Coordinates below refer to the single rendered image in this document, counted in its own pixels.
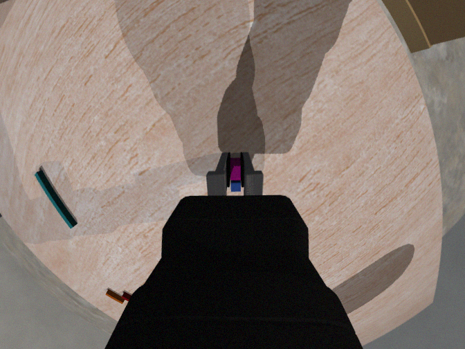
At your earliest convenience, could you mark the magenta rectangular block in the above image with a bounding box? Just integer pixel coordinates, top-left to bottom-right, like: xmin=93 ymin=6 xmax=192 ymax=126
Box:
xmin=230 ymin=158 xmax=241 ymax=180

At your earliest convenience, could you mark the small blue block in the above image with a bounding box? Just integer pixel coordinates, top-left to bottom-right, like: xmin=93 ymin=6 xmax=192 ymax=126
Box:
xmin=230 ymin=180 xmax=241 ymax=192

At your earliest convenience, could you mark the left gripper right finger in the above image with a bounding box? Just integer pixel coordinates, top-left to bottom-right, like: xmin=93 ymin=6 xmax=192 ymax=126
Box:
xmin=240 ymin=152 xmax=264 ymax=195

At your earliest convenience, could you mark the dark red rod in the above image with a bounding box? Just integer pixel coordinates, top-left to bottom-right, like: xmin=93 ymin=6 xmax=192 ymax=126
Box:
xmin=121 ymin=292 xmax=131 ymax=301

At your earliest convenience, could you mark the orange rod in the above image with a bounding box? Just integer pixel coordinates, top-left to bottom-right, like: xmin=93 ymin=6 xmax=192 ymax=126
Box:
xmin=105 ymin=289 xmax=125 ymax=304

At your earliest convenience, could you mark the turquoise rod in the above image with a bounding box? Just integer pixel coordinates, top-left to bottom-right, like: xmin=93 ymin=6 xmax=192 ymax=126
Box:
xmin=35 ymin=170 xmax=78 ymax=229

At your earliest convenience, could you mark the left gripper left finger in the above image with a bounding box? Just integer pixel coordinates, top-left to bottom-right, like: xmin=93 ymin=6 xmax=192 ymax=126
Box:
xmin=206 ymin=152 xmax=230 ymax=196

